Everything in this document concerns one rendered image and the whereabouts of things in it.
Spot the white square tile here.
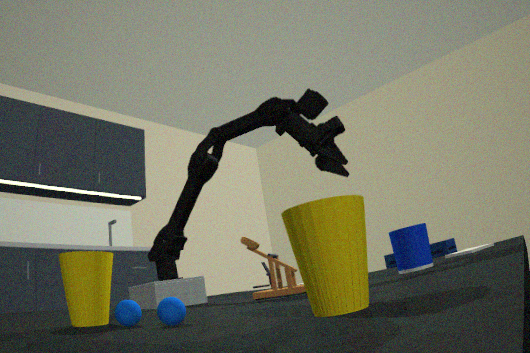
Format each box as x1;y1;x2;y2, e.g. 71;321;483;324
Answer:
445;243;494;258

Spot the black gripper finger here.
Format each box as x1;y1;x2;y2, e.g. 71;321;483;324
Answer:
315;131;348;165
321;159;349;177

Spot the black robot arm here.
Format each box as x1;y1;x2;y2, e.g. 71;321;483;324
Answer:
147;88;329;282

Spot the blue cup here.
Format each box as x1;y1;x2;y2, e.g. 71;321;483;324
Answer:
388;223;434;274

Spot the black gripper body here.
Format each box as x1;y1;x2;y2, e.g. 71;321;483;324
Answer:
295;122;332;171

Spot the yellow plastic cup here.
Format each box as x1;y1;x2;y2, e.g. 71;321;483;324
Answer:
59;251;114;327
281;195;369;317

